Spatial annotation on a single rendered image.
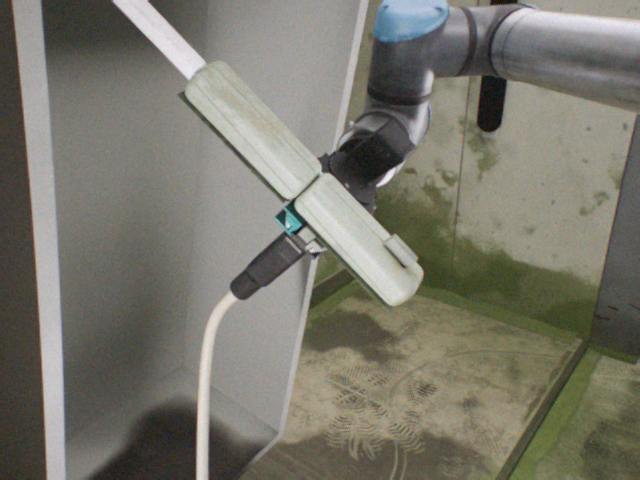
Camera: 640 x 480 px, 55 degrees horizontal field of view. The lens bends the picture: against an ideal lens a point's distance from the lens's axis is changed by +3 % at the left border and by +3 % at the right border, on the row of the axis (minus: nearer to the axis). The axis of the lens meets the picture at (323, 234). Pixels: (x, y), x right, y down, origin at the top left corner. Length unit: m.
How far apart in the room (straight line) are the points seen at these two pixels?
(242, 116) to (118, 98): 0.60
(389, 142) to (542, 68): 0.20
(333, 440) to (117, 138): 1.35
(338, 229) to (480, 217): 2.26
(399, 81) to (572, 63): 0.22
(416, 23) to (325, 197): 0.30
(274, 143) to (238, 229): 0.76
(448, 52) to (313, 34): 0.35
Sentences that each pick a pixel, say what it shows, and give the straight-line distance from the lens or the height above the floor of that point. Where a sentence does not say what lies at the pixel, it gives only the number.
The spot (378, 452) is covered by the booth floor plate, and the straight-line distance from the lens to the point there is 2.13.
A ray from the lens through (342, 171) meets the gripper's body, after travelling 0.70.
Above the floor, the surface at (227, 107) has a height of 1.37.
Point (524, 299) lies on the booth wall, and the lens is 2.90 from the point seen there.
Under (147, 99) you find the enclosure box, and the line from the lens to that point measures 1.22.
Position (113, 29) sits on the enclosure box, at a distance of 1.14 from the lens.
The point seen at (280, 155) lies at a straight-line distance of 0.59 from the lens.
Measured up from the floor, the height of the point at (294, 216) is 1.27.
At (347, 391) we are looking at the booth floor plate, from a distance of 2.37.
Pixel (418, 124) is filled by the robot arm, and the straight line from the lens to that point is 0.86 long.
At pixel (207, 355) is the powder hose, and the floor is 1.03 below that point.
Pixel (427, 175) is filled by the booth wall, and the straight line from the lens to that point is 2.89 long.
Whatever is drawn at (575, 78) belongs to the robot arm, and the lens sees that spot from 0.72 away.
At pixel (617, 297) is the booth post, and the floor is 0.28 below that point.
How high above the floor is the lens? 1.49
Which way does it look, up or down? 23 degrees down
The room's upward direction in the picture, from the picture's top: straight up
